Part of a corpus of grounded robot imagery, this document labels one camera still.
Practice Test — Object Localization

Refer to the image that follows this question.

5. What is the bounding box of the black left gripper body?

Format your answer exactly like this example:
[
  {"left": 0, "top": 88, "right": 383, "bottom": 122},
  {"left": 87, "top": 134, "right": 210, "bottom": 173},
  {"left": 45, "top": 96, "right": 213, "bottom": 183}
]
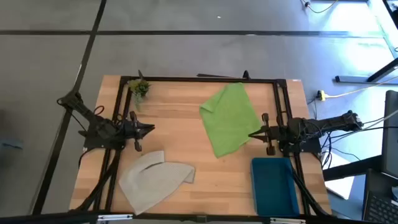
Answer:
[{"left": 119, "top": 119, "right": 137, "bottom": 141}]

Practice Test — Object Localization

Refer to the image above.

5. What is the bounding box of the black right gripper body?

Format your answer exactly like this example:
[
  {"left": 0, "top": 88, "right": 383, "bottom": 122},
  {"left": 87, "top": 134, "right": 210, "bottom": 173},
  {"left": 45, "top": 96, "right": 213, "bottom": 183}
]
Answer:
[{"left": 268, "top": 123, "right": 289, "bottom": 147}]

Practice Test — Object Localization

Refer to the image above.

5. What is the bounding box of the green microfiber towel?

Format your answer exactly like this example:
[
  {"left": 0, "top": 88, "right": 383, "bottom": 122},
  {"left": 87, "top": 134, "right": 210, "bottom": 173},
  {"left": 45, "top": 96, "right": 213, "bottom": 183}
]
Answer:
[{"left": 199, "top": 82, "right": 262, "bottom": 159}]

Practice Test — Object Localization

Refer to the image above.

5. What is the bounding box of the grey waffle microfiber towel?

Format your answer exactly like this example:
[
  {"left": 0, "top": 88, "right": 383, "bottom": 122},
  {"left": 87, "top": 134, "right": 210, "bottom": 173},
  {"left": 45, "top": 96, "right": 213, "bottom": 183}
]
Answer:
[{"left": 118, "top": 150, "right": 197, "bottom": 216}]

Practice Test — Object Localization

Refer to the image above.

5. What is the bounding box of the teal plastic basket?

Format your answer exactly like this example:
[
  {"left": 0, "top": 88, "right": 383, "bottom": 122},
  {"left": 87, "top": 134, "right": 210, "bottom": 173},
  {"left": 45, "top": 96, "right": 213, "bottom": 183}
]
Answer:
[{"left": 250, "top": 157, "right": 300, "bottom": 218}]

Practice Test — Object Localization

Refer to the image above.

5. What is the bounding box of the trailing pale green plant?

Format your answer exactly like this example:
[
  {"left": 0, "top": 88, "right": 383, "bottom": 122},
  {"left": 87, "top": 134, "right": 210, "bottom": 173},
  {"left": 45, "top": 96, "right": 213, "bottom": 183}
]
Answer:
[{"left": 132, "top": 92, "right": 146, "bottom": 112}]

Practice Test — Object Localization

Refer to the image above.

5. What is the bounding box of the spiky green potted plant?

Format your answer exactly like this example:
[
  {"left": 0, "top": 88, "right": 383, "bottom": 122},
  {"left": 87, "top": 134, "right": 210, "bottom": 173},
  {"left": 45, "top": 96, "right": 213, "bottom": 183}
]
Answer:
[{"left": 127, "top": 78, "right": 152, "bottom": 97}]

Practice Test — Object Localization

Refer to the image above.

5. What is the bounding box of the black desk crossbar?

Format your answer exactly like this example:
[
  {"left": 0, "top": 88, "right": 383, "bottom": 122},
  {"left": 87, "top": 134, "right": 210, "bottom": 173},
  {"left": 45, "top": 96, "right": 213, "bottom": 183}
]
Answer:
[{"left": 322, "top": 154, "right": 383, "bottom": 182}]

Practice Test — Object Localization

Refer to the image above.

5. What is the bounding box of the white board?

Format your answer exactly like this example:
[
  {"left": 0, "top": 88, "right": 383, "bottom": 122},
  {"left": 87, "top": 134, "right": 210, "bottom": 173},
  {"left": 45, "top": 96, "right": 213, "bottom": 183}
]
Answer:
[{"left": 323, "top": 151, "right": 356, "bottom": 200}]

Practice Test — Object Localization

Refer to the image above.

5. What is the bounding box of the grey desk foot bar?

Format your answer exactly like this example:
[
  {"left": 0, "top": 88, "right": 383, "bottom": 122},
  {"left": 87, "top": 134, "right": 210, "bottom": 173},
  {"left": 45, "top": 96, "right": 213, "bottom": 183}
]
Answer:
[{"left": 335, "top": 75, "right": 398, "bottom": 85}]

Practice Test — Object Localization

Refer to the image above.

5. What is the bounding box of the black rig crossbar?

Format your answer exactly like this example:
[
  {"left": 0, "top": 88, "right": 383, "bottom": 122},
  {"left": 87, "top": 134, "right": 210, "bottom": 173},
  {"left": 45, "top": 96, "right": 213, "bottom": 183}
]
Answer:
[{"left": 0, "top": 210, "right": 398, "bottom": 224}]

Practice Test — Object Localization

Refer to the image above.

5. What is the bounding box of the black monitor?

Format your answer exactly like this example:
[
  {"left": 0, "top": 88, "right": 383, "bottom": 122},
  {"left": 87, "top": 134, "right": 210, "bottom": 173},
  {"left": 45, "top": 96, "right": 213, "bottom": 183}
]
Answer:
[{"left": 381, "top": 90, "right": 398, "bottom": 180}]

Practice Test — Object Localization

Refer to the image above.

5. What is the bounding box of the black laptop keyboard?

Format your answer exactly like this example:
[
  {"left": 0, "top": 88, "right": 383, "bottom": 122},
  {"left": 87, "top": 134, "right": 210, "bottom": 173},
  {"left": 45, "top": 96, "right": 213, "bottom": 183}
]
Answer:
[{"left": 361, "top": 168, "right": 398, "bottom": 224}]

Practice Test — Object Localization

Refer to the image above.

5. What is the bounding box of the black desk leg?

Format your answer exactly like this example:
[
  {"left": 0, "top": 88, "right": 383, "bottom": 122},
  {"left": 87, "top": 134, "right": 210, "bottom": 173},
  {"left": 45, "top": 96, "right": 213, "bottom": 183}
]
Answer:
[{"left": 366, "top": 57, "right": 398, "bottom": 83}]

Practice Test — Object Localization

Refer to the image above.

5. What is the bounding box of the black metal table frame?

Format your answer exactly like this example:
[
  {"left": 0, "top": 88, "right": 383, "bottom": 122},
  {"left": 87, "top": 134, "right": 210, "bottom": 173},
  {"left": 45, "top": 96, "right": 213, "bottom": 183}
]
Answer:
[{"left": 70, "top": 74, "right": 333, "bottom": 218}]

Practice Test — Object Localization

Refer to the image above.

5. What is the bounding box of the silver metal bracket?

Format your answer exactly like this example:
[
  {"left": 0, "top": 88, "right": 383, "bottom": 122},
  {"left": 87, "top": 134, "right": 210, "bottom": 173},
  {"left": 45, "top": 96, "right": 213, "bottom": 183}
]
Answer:
[
  {"left": 96, "top": 213, "right": 134, "bottom": 223},
  {"left": 269, "top": 217, "right": 307, "bottom": 224}
]

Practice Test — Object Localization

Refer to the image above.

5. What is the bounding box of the pale yellow floor cable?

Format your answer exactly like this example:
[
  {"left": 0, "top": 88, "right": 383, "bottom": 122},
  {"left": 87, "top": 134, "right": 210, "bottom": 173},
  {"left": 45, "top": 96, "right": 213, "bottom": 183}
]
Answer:
[{"left": 325, "top": 75, "right": 398, "bottom": 99}]

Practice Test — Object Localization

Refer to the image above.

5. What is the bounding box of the grey cable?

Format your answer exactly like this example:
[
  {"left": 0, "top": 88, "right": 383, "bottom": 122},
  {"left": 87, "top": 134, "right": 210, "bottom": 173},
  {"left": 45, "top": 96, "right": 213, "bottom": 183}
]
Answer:
[{"left": 362, "top": 109, "right": 398, "bottom": 131}]

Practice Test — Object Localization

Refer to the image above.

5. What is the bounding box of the yellow cable with black plug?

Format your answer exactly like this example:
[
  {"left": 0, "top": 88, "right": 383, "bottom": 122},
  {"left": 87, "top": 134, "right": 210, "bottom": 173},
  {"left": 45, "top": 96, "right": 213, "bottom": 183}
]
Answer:
[{"left": 298, "top": 0, "right": 340, "bottom": 15}]

